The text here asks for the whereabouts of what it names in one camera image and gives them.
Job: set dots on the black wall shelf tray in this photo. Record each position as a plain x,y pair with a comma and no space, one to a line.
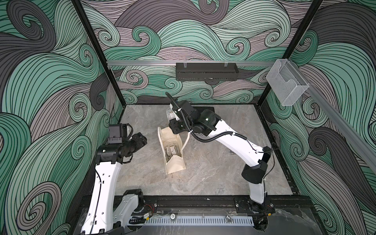
206,72

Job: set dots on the clear compass case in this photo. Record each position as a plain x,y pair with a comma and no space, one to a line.
170,114

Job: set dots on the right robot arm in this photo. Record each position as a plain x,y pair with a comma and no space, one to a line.
206,126

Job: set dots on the aluminium rail right wall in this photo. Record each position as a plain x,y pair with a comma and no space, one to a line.
323,92

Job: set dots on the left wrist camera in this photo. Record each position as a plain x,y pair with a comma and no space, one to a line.
119,133

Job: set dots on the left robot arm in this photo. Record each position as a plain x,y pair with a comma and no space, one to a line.
102,218

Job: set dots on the clear acrylic wall holder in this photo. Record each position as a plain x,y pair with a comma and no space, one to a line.
287,81

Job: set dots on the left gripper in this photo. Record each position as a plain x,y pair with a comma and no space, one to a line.
138,141

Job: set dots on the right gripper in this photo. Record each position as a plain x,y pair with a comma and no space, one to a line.
175,126

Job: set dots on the black metal briefcase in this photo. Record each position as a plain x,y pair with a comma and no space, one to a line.
201,109

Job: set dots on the white slotted cable duct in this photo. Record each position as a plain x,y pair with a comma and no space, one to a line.
200,221

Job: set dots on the aluminium rail wall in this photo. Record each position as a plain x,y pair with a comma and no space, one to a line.
185,62
323,92

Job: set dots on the green label compass case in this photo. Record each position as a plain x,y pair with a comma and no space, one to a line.
172,150

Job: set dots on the cream canvas tote bag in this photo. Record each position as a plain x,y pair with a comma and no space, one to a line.
166,138

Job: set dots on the aluminium rail back wall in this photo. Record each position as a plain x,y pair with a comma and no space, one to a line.
185,62

